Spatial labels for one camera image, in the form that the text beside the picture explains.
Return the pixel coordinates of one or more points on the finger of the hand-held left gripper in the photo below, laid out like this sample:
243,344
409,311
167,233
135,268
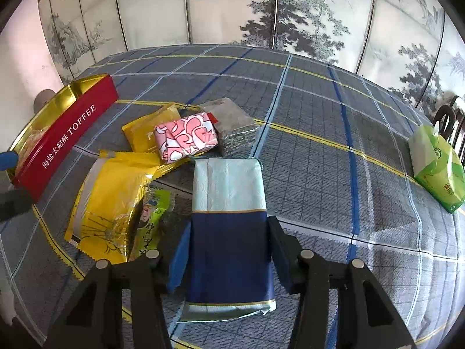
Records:
7,160
14,203

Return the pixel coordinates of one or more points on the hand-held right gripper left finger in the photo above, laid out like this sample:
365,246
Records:
178,261

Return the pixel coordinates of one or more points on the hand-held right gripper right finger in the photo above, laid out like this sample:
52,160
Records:
285,258

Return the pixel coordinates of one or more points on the green snack packet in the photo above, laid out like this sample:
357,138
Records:
152,221

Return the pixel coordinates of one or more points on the navy and pale teal packet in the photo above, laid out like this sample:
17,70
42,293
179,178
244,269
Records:
229,254

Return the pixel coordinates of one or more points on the red box with gold inside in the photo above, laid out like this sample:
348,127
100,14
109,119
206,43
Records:
72,131

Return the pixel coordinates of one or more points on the large yellow snack packet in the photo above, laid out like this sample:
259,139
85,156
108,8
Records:
105,203

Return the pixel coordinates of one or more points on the pink patterned snack packet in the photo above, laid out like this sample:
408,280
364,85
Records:
185,138

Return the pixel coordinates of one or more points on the grey sesame bar packet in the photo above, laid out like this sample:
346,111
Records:
232,123

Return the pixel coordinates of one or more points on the small yellow snack packet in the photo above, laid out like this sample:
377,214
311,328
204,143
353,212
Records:
141,134

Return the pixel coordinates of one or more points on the green tissue pack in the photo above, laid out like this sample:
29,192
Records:
439,174

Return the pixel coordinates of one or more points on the dark wooden chair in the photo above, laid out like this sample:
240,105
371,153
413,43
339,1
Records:
445,116

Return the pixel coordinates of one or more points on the painted folding screen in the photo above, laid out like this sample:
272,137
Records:
218,7

